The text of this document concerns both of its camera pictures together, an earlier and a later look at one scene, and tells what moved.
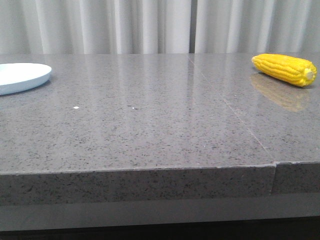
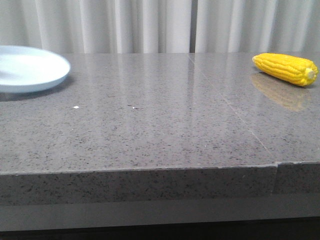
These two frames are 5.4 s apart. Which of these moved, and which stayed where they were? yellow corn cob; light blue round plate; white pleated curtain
Moved: light blue round plate
Stayed: yellow corn cob; white pleated curtain
